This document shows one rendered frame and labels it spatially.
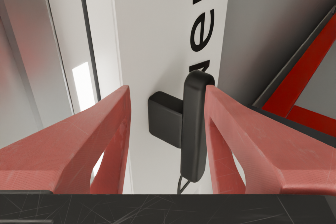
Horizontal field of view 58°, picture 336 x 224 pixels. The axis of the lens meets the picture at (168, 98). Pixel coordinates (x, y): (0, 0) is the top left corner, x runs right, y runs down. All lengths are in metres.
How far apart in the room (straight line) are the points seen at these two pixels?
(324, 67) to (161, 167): 0.34
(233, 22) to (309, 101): 0.17
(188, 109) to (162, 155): 0.07
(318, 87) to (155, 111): 0.31
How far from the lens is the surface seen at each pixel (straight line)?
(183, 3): 0.17
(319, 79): 0.47
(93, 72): 0.16
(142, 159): 0.19
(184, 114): 0.15
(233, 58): 0.32
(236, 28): 0.31
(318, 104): 0.41
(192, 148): 0.17
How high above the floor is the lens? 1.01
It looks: 41 degrees down
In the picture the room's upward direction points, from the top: 129 degrees counter-clockwise
